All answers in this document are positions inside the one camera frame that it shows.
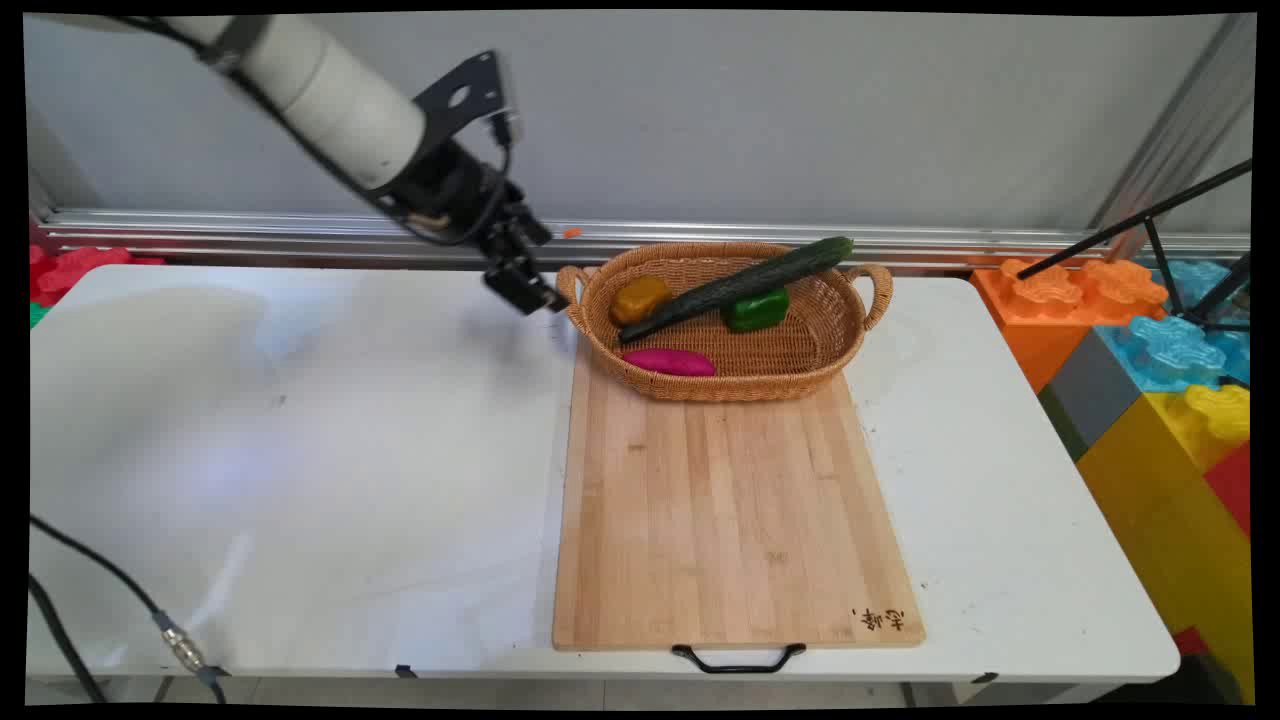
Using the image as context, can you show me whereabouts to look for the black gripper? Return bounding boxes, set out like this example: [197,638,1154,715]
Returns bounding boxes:
[378,138,571,316]

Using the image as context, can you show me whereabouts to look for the long dark green cucumber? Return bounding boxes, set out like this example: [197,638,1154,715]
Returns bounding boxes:
[618,236,855,345]

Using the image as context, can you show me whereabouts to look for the yellow-brown bell pepper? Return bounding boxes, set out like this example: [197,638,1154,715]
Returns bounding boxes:
[610,275,674,326]

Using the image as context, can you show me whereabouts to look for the purple sweet potato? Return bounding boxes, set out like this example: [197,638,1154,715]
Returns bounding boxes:
[622,347,718,378]

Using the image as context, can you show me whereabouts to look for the green bell pepper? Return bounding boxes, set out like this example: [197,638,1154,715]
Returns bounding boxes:
[722,287,791,333]

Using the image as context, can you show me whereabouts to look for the woven wicker basket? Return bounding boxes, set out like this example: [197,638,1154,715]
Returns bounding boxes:
[557,241,894,404]

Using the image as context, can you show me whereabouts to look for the bamboo cutting board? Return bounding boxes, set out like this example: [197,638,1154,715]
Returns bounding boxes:
[552,325,926,652]

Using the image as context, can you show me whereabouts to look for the red foam puzzle pieces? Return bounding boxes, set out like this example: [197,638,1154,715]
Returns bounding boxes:
[30,244,167,309]

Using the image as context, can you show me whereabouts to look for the orange foam block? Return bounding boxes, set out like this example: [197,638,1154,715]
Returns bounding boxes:
[972,257,1169,394]

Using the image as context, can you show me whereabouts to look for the grey foam block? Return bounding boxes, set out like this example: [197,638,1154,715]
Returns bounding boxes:
[1037,328,1144,463]

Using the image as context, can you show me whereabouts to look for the black tripod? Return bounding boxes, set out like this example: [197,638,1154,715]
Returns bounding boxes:
[1015,160,1253,333]

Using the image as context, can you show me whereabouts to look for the blue foam block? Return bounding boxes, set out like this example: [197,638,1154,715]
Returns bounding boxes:
[1095,260,1251,393]

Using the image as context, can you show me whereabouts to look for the red foam block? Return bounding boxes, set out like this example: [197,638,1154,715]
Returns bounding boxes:
[1202,441,1252,541]

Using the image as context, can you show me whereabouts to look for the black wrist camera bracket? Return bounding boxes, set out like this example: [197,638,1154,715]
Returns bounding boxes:
[412,50,523,151]

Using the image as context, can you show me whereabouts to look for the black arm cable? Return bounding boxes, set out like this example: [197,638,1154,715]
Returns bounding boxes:
[108,15,516,248]

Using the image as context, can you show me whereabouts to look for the aluminium rail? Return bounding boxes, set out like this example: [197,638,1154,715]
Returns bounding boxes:
[35,208,1251,273]

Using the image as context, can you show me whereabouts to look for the black cutting board handle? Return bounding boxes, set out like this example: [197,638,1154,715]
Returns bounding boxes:
[672,643,807,675]

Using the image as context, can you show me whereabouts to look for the black cable with metal connector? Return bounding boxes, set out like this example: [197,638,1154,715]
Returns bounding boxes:
[28,514,230,704]

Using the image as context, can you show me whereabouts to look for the plain black cable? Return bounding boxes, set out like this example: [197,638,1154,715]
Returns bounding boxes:
[28,574,108,704]

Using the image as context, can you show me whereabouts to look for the aluminium frame post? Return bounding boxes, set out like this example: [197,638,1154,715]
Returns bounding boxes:
[1088,15,1256,263]

